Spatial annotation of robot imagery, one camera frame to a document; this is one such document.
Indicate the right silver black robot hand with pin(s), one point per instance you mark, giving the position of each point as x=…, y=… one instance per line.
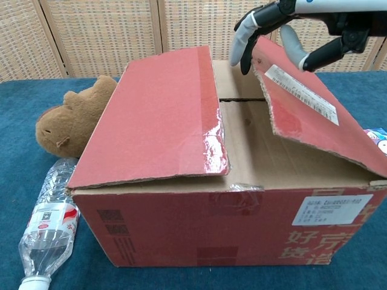
x=347, y=27

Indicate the red cardboard box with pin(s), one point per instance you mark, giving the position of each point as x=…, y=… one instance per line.
x=169, y=217

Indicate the blue snack packet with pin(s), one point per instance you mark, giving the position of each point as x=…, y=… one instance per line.
x=379, y=139

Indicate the woven rattan folding screen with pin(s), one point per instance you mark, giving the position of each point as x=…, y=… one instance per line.
x=102, y=33

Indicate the brown plush capybara toy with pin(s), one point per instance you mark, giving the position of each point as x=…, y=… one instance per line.
x=75, y=121

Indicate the clear plastic water bottle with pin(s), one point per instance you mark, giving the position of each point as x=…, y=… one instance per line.
x=45, y=241

